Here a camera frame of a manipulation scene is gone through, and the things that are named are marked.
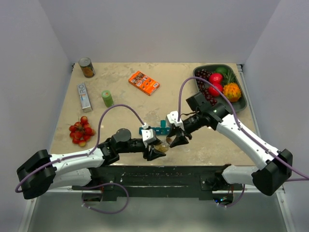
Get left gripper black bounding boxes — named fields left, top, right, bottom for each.
left=118, top=137, right=166, bottom=160

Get clear pill bottle yellow capsules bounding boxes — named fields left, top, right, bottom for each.
left=154, top=141, right=169, bottom=153

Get teal weekly pill organizer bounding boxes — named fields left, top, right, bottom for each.
left=152, top=120, right=171, bottom=136

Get clear bottle lid orange label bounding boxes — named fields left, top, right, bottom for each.
left=166, top=137, right=173, bottom=145

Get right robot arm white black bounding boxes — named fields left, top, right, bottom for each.
left=166, top=93, right=293, bottom=196

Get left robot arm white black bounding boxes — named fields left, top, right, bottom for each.
left=16, top=128, right=169, bottom=200

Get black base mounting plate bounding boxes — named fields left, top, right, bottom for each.
left=86, top=165, right=242, bottom=201

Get dark purple grape bunch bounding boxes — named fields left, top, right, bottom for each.
left=195, top=69, right=217, bottom=106

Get lower red pomegranate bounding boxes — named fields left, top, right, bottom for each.
left=208, top=83, right=223, bottom=97

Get red pomegranate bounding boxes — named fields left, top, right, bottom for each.
left=209, top=73, right=223, bottom=84
left=208, top=83, right=223, bottom=97

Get orange cardboard box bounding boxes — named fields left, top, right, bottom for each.
left=128, top=71, right=160, bottom=96

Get upper red pomegranate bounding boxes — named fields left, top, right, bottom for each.
left=209, top=73, right=223, bottom=84

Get orange spiky kiwano fruit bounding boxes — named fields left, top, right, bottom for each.
left=223, top=83, right=242, bottom=102

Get red cherry bunch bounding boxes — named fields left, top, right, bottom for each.
left=69, top=116, right=96, bottom=147

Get green cylindrical container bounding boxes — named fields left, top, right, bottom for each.
left=101, top=90, right=114, bottom=108

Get green lime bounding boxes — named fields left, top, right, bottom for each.
left=214, top=67, right=228, bottom=75

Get silver toothpaste box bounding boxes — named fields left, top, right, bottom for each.
left=77, top=83, right=93, bottom=113

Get tin can fruit label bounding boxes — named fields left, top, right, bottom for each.
left=78, top=57, right=96, bottom=78

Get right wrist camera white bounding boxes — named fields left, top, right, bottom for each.
left=166, top=111, right=183, bottom=127

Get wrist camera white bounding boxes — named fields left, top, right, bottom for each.
left=141, top=123, right=156, bottom=145
left=166, top=111, right=183, bottom=127

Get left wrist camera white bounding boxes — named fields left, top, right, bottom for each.
left=141, top=123, right=156, bottom=145

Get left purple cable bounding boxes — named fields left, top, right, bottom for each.
left=15, top=103, right=148, bottom=214

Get purple cable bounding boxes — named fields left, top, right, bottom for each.
left=15, top=103, right=148, bottom=214
left=177, top=76, right=309, bottom=208

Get aluminium frame rail right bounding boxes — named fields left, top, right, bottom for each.
left=237, top=64, right=260, bottom=135

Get aluminium frame rail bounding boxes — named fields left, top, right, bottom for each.
left=237, top=64, right=260, bottom=135
left=19, top=186, right=295, bottom=232

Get aluminium frame rail front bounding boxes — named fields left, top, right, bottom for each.
left=19, top=186, right=295, bottom=232

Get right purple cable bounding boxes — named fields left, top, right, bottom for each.
left=177, top=76, right=309, bottom=208

